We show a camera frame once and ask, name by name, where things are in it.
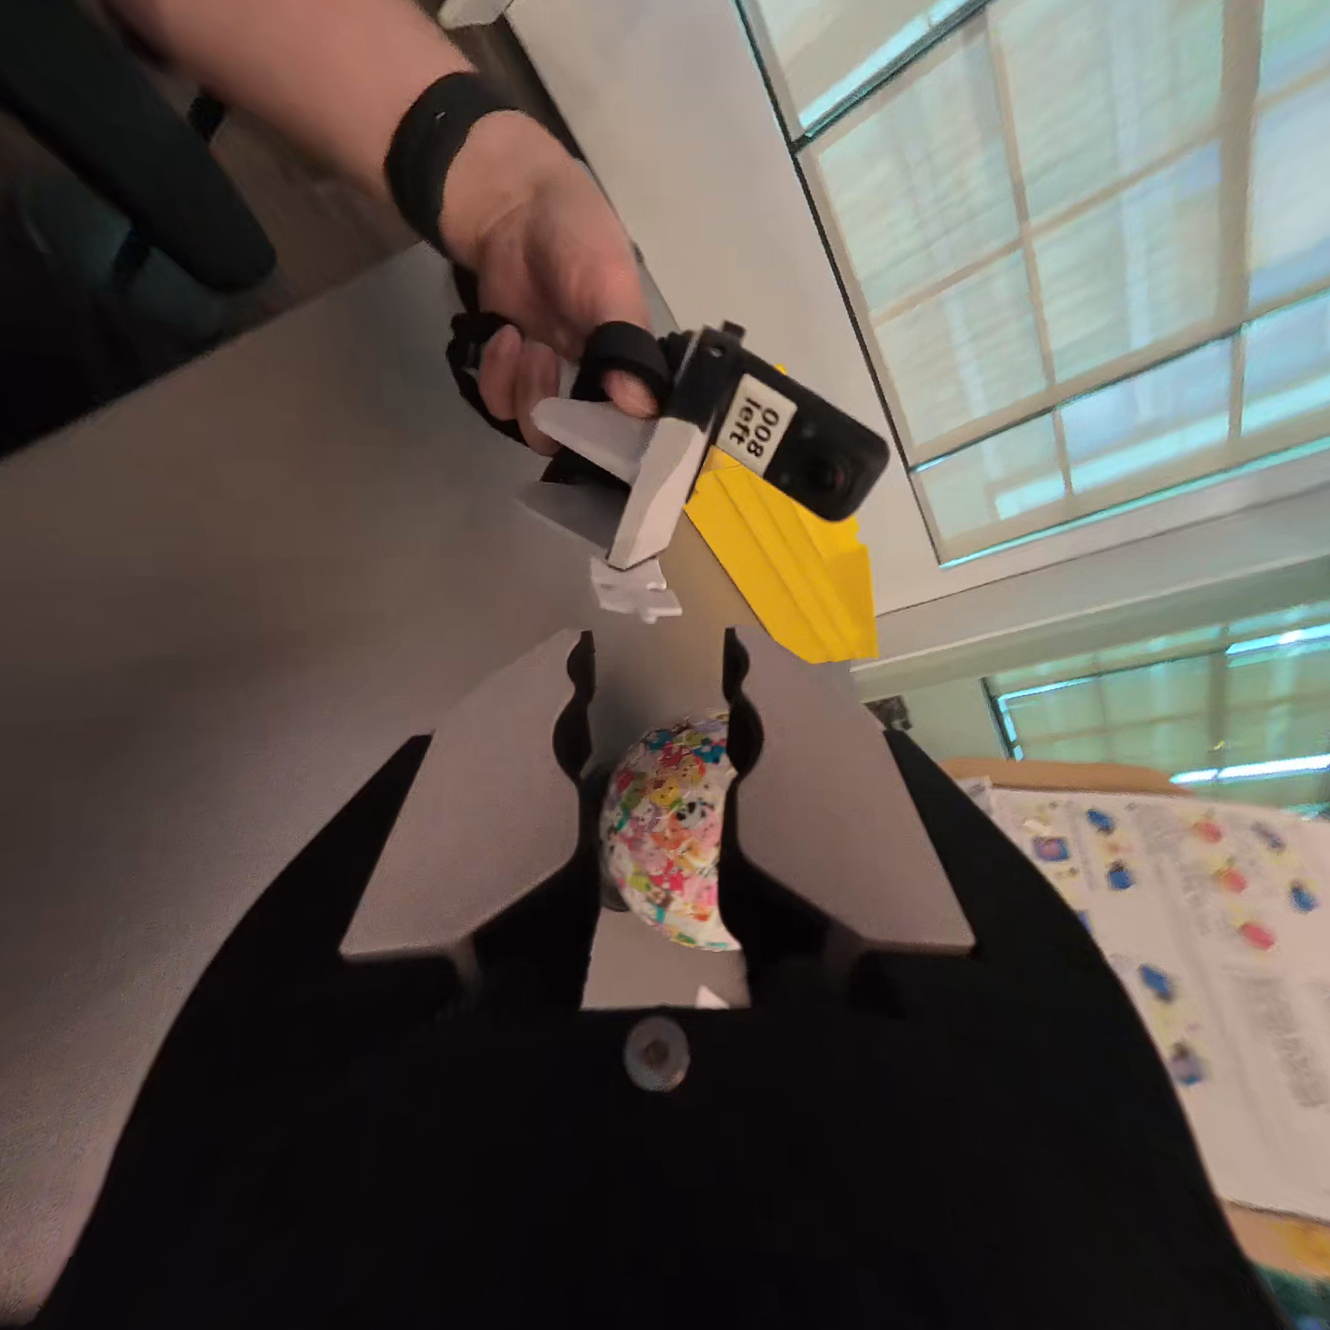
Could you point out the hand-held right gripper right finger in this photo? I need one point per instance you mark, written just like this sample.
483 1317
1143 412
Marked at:
841 832

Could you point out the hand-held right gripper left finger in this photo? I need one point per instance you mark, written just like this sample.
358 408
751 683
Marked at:
488 811

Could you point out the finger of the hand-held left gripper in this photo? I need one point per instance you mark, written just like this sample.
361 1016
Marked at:
665 488
577 515

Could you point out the colourful puzzle piece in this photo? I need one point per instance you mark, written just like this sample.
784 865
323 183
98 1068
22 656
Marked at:
629 593

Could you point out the colourful puzzle ball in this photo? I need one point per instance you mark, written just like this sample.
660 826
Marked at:
670 832

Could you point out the person's left hand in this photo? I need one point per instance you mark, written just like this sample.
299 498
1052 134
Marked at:
540 249

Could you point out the yellow plastic bin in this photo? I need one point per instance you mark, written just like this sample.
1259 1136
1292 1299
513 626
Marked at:
800 582

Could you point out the brown cardboard box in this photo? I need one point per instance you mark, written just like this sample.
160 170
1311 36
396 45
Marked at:
1059 775

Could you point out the large gridded window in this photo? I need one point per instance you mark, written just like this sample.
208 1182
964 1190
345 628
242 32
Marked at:
1123 260

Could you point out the printed instruction sheet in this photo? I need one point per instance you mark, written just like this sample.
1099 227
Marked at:
1194 935

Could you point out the black wrist band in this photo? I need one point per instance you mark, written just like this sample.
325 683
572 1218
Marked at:
436 146

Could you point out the black office chair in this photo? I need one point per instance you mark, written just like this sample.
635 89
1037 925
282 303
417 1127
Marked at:
155 177

